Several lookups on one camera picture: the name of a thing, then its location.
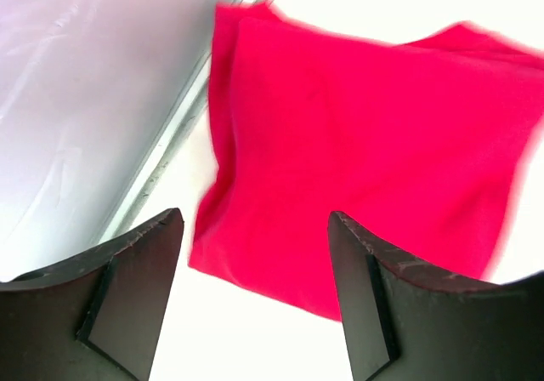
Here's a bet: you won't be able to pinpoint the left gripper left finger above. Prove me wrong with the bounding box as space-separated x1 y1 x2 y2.
1 208 184 380

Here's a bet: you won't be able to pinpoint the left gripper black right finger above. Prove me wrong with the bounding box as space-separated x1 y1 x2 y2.
328 212 543 380

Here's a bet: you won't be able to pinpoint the crimson red t shirt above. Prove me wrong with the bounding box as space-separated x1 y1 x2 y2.
189 3 543 320

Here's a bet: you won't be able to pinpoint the aluminium frame rails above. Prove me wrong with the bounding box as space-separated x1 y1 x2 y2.
89 0 260 245

